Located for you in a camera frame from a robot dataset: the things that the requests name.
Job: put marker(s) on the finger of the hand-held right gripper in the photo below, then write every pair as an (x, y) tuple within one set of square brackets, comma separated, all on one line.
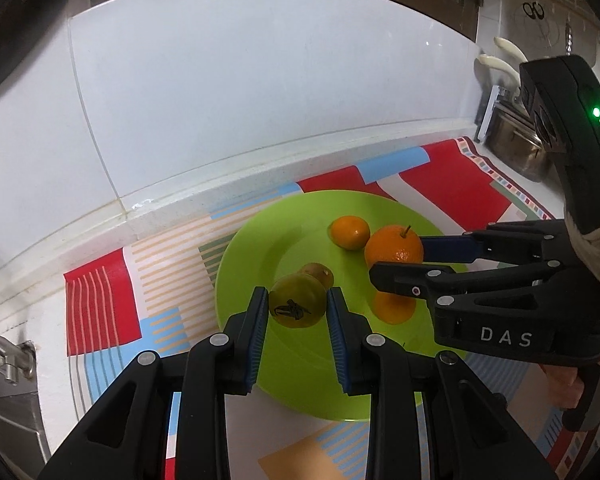
[(405, 280), (450, 248)]

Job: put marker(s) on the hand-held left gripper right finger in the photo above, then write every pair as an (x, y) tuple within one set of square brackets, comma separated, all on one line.
[(337, 345)]

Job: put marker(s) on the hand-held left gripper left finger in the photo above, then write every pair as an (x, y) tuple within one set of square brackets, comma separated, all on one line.
[(257, 345)]

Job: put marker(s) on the small orange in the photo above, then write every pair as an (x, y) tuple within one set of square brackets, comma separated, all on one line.
[(350, 232), (395, 311)]

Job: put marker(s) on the orange with stem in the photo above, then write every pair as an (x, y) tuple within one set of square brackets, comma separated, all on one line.
[(392, 247)]

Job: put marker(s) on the green plum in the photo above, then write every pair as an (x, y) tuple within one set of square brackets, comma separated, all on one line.
[(297, 302)]

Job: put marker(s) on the brown kiwi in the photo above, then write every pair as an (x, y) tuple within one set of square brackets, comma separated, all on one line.
[(321, 274)]

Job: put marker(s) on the green plate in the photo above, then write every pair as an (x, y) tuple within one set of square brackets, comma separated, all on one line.
[(290, 240)]

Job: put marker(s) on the person's right hand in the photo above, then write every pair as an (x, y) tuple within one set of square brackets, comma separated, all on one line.
[(560, 385)]

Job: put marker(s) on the large steel pot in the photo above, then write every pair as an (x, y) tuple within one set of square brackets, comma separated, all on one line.
[(520, 145)]

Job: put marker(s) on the colourful patterned tablecloth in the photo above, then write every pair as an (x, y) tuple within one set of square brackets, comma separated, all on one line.
[(100, 300)]

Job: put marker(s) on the white rice paddle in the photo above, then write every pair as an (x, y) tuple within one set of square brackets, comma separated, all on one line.
[(598, 52)]

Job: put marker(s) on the small chrome faucet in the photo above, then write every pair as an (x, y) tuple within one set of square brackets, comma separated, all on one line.
[(7, 355)]

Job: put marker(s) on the small hanging scissors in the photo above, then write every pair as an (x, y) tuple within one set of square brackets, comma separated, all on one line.
[(532, 10)]

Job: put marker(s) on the steel sink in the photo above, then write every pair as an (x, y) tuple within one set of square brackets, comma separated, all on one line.
[(5, 420)]

